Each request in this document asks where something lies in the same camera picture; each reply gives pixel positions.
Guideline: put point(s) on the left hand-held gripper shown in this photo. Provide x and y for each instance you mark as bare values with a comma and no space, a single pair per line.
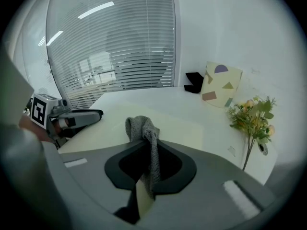
39,110

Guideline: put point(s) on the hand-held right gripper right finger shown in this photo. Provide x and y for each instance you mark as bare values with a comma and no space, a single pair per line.
206,176

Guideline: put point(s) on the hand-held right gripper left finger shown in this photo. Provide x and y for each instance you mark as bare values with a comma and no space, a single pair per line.
91,176

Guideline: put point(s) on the grey knitted cloth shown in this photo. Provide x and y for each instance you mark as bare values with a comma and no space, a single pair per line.
153,152

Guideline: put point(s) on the person's left forearm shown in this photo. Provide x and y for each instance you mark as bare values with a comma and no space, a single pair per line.
31,128

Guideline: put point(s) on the person's left hand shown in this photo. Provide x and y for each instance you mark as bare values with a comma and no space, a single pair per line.
58,125

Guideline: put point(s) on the small grey sticker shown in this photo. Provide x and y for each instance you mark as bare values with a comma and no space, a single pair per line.
231,150

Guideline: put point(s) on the artificial flower bouquet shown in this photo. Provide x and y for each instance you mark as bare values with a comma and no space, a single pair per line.
254,118

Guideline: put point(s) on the white window blinds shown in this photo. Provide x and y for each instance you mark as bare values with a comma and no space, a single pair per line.
120,44

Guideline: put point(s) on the cream patterned pot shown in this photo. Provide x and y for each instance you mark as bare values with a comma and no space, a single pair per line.
220,87

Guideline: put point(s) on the black fabric bundle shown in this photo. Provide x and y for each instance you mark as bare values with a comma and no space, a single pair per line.
194,83

